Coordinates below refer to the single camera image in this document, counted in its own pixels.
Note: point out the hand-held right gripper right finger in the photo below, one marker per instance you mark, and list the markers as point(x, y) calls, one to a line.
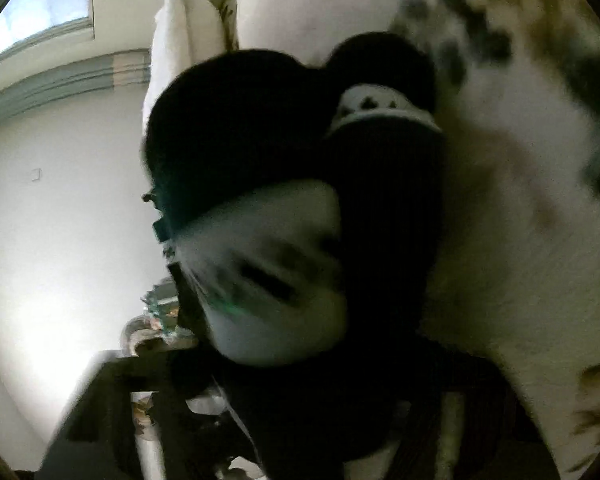
point(522, 455)

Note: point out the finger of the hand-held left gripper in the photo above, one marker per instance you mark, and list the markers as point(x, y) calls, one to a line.
point(187, 305)

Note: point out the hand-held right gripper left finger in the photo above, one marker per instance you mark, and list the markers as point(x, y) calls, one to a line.
point(110, 410)

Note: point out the striped knit sweater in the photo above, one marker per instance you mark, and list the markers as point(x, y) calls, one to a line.
point(290, 135)

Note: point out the grey-green curtain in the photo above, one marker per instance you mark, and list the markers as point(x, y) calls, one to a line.
point(65, 82)

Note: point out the floral bed sheet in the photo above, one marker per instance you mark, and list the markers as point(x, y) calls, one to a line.
point(520, 185)

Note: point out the white folded garment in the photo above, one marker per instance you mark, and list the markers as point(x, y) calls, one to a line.
point(180, 35)

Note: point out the window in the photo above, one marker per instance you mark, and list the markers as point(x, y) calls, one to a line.
point(40, 5)

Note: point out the wall switch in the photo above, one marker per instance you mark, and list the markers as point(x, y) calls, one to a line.
point(36, 174)

